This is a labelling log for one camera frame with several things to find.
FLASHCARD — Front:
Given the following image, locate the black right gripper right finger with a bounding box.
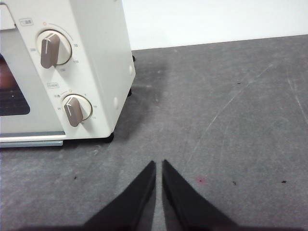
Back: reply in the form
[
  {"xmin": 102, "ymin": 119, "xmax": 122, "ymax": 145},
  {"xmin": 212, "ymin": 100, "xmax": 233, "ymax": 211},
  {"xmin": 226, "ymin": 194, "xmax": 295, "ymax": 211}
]
[{"xmin": 161, "ymin": 159, "xmax": 244, "ymax": 228}]

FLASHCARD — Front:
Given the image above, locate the taupe temperature knob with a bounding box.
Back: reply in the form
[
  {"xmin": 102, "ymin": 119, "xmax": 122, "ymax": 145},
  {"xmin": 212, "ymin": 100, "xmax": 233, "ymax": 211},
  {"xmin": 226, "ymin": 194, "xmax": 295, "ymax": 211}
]
[{"xmin": 35, "ymin": 29, "xmax": 73, "ymax": 70}]

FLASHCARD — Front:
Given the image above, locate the cream Toshiba toaster oven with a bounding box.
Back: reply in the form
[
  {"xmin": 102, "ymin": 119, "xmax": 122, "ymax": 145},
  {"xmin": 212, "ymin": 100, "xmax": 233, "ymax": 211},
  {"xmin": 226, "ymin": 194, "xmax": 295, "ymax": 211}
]
[{"xmin": 0, "ymin": 0, "xmax": 137, "ymax": 148}]

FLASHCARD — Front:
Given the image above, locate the metal crumb tray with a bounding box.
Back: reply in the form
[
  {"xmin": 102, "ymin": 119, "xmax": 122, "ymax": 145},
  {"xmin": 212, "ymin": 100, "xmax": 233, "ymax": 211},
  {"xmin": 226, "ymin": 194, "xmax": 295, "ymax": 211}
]
[{"xmin": 0, "ymin": 141, "xmax": 64, "ymax": 148}]

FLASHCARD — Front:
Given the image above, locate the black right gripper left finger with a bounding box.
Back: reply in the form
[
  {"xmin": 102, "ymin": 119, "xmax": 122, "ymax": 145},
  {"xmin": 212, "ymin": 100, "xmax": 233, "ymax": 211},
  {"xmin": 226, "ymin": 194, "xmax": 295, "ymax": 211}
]
[{"xmin": 83, "ymin": 160, "xmax": 156, "ymax": 228}]

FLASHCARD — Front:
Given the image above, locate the taupe timer knob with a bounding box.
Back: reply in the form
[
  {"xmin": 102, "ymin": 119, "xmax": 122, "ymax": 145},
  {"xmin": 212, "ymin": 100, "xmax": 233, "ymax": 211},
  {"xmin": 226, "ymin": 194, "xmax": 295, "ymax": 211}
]
[{"xmin": 62, "ymin": 94, "xmax": 93, "ymax": 128}]

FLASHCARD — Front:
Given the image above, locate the glass oven door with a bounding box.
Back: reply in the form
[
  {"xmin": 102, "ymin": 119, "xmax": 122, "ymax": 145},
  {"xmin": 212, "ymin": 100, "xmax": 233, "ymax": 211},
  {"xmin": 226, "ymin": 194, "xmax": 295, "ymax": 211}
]
[{"xmin": 0, "ymin": 4, "xmax": 64, "ymax": 138}]

